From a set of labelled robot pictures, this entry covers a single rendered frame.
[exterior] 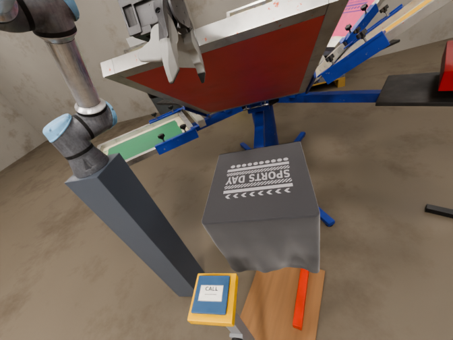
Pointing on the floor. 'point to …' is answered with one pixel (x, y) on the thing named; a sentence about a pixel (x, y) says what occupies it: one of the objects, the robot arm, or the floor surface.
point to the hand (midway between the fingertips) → (194, 83)
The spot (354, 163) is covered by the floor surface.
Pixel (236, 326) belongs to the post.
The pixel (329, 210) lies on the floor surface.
